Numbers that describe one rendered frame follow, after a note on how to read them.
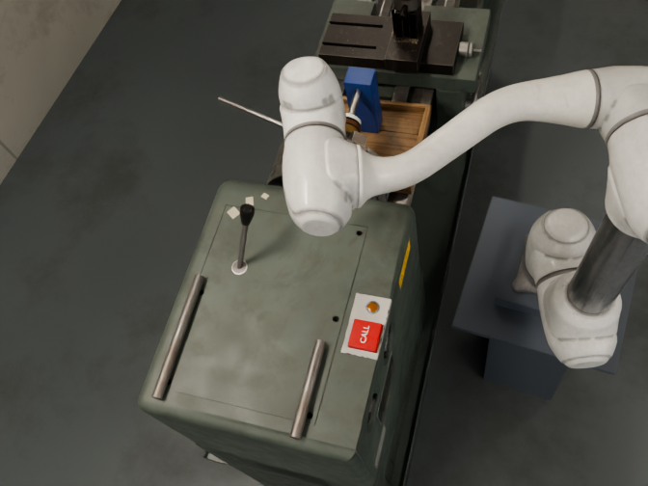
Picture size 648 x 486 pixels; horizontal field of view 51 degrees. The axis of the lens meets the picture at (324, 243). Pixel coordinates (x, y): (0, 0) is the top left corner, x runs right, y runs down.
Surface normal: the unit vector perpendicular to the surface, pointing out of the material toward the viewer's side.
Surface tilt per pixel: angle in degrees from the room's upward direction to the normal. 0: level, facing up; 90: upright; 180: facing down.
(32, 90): 90
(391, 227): 0
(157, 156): 0
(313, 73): 11
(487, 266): 0
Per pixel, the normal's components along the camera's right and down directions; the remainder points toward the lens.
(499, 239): -0.17, -0.46
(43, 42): 0.92, 0.25
